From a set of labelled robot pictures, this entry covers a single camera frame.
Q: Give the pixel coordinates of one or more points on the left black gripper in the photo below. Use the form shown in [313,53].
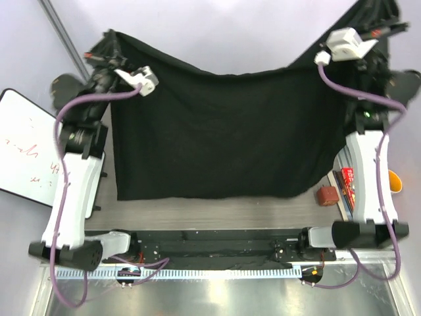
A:
[110,63]

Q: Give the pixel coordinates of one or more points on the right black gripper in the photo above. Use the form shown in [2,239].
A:
[382,31]

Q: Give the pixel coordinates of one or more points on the black floral t-shirt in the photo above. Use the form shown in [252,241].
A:
[240,109]

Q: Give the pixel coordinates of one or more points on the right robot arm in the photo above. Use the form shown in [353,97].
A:
[352,97]

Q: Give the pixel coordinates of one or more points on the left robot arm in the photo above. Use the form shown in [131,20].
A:
[80,137]

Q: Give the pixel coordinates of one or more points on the red book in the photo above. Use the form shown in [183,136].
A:
[348,178]

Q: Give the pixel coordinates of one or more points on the dark blue book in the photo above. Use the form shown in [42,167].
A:
[342,205]

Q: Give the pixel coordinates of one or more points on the whiteboard with red writing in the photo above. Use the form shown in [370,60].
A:
[30,166]

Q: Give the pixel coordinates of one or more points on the floral mug yellow inside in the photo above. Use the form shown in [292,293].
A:
[395,182]

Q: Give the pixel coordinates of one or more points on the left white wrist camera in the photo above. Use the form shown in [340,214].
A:
[143,77]

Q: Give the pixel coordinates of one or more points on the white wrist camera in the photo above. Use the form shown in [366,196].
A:
[143,77]
[344,45]

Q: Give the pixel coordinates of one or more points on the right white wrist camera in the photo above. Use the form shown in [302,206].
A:
[344,45]

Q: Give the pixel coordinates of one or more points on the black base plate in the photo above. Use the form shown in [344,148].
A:
[237,250]

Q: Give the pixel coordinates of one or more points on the aluminium rail frame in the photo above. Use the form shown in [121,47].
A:
[334,285]

